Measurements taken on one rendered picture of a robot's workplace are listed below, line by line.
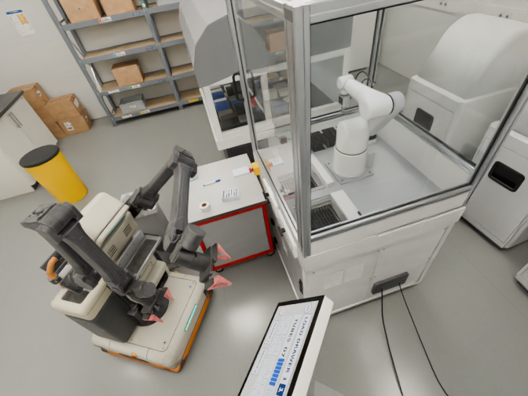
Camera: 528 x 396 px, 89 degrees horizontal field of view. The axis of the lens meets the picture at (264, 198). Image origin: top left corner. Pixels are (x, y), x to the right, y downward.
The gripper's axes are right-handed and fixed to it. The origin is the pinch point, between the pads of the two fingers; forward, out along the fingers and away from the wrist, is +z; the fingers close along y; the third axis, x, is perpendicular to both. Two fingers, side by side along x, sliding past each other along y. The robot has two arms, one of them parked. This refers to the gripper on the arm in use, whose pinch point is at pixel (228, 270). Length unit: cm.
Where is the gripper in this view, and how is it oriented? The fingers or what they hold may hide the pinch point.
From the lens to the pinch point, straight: 95.5
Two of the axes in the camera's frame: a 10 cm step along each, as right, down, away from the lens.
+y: -1.2, -6.9, 7.1
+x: -6.4, 6.1, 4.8
